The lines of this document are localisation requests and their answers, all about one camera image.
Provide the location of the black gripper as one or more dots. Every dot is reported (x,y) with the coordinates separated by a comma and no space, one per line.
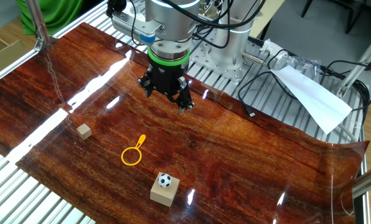
(167,76)

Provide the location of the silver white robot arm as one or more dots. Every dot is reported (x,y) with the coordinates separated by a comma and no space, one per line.
(173,28)

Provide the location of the small soccer ball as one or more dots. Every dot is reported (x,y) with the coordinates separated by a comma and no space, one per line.
(164,180)

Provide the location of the small wooden cube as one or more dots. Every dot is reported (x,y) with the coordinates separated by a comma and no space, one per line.
(84,132)

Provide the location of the glossy wood-grain mat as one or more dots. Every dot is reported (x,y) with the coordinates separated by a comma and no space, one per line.
(235,155)

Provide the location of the large wooden block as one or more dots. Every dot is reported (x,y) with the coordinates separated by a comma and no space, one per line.
(163,197)

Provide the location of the crumpled white tissue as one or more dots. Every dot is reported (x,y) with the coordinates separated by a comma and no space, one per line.
(271,46)

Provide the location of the green cloth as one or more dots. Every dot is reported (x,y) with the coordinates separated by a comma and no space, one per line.
(54,15)

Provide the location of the clear plastic bag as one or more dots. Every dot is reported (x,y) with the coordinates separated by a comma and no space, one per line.
(300,63)

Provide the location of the white paper sheet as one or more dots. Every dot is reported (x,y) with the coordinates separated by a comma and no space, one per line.
(316,99)

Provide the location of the brown cardboard box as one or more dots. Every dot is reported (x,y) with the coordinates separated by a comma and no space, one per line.
(5,59)

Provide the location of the black chair legs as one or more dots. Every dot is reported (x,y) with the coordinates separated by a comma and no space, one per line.
(356,17)

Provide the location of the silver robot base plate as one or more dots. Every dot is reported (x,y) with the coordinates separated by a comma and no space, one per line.
(232,73)

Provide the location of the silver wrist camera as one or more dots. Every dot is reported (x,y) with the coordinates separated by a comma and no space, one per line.
(132,28)

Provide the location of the aluminium frame post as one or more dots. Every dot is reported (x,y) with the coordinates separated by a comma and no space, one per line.
(37,21)
(369,180)
(359,65)

